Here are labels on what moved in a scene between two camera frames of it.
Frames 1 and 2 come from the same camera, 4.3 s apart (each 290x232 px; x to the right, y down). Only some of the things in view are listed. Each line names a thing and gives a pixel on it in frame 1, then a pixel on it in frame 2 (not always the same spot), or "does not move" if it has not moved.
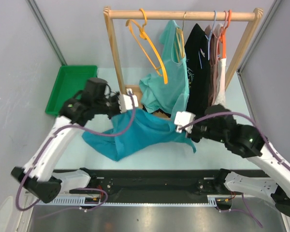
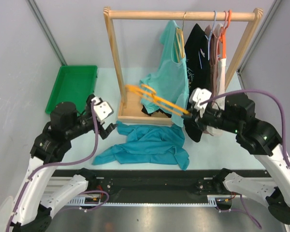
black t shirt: (198, 93) does not move
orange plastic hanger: (223, 36) does not move
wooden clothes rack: (254, 15) does not move
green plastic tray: (72, 79) does not move
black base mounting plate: (134, 181) does not move
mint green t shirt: (155, 95) does not move
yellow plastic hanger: (142, 29) -> (148, 93)
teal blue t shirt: (148, 126) -> (151, 145)
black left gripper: (117, 111) -> (100, 127)
